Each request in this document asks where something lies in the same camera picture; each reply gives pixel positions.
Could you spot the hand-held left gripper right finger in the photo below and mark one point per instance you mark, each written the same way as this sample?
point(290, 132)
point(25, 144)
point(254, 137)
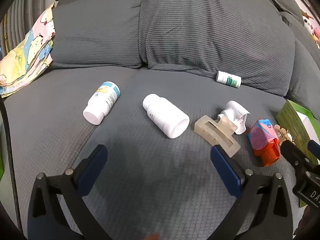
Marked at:
point(225, 172)

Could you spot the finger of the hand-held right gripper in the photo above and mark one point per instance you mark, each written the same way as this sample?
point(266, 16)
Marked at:
point(293, 155)
point(315, 148)

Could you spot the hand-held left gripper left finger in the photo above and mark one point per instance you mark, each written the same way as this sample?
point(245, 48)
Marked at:
point(93, 165)

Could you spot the gold flower hair clip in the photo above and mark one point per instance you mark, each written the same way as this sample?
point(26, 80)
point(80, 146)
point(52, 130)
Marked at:
point(282, 131)

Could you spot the green cardboard box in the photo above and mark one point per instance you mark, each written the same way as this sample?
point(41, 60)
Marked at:
point(292, 122)

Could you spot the white bottle blue yellow label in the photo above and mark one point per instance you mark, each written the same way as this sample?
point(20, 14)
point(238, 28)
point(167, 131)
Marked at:
point(105, 100)

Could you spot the plain white bottle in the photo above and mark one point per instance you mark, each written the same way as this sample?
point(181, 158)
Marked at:
point(162, 115)

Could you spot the small white bottle green label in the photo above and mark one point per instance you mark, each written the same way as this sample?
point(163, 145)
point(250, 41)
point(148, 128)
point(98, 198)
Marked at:
point(230, 80)

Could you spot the orange tube pink blue label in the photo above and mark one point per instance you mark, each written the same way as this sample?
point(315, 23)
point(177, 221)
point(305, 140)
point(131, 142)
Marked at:
point(262, 137)

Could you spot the translucent beige hair claw clip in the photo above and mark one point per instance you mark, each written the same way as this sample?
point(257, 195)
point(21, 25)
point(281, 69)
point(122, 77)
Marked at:
point(207, 127)

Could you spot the white plastic cap piece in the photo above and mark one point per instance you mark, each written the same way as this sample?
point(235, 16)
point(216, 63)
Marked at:
point(237, 112)

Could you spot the grey sofa back cushion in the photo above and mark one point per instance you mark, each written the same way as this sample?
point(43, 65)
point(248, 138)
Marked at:
point(95, 35)
point(305, 75)
point(212, 35)

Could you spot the pile of plush toys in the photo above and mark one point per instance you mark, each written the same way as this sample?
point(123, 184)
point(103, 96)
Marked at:
point(312, 27)

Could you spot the printed pastel blanket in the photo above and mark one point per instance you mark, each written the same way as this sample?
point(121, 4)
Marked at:
point(30, 50)

